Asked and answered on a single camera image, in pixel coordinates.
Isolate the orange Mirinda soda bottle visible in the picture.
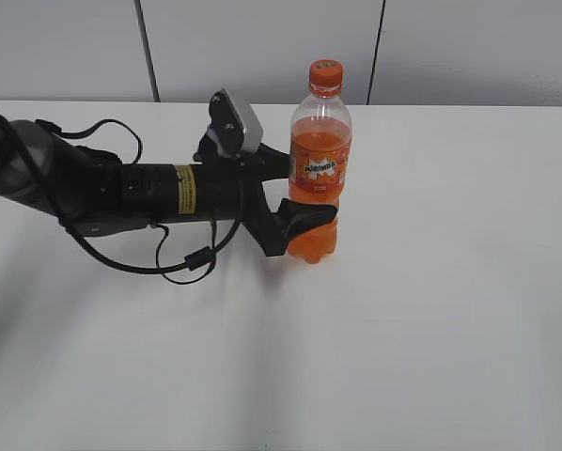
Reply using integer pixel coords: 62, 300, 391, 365
286, 82, 354, 265

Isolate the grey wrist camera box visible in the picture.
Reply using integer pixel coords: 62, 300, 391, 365
206, 87, 263, 158

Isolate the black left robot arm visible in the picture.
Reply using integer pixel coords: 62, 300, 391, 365
0, 90, 337, 257

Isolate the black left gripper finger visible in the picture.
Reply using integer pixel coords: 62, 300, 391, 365
259, 143, 290, 180
276, 198, 338, 240

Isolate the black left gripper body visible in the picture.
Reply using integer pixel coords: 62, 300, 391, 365
192, 140, 289, 257

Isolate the black camera cable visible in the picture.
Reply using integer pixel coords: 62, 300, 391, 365
35, 117, 242, 286

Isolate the orange bottle cap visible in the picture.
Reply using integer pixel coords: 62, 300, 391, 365
309, 59, 344, 89

